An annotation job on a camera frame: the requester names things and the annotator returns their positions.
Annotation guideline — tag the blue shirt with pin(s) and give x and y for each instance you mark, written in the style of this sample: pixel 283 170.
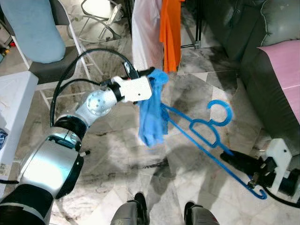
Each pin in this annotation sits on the blue shirt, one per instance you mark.
pixel 152 117

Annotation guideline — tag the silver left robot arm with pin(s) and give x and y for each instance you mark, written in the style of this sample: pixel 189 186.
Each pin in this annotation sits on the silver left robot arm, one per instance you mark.
pixel 51 164

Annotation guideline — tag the white shirt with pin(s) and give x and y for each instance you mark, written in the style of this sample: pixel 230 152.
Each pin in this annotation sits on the white shirt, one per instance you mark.
pixel 147 33

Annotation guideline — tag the orange shirt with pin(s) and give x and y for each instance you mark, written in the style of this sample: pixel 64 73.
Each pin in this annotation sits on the orange shirt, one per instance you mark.
pixel 171 33

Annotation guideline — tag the robot right leg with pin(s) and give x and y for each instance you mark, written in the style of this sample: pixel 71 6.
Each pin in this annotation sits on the robot right leg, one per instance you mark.
pixel 201 216

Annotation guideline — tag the robot leg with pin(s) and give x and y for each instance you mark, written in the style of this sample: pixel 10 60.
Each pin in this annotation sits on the robot leg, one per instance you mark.
pixel 201 216
pixel 129 215

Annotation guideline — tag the white folding chair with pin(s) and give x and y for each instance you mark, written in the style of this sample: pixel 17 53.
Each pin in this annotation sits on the white folding chair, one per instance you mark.
pixel 51 70

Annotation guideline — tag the pink sheet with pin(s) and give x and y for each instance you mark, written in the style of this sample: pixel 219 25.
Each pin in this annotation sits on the pink sheet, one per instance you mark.
pixel 283 70

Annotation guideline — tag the grey green sofa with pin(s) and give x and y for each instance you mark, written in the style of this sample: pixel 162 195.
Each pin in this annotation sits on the grey green sofa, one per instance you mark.
pixel 243 28

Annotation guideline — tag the robot left leg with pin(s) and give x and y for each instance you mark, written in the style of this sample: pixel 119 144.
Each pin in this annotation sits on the robot left leg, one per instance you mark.
pixel 129 215

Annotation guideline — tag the light blue cushion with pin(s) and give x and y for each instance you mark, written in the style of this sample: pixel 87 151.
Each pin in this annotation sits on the light blue cushion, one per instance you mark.
pixel 30 28

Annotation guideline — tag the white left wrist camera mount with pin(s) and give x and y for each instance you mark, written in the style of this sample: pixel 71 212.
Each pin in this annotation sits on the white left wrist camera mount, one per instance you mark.
pixel 136 89

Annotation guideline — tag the white round tube frame stand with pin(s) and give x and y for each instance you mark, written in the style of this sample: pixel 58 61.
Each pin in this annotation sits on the white round tube frame stand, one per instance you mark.
pixel 108 18

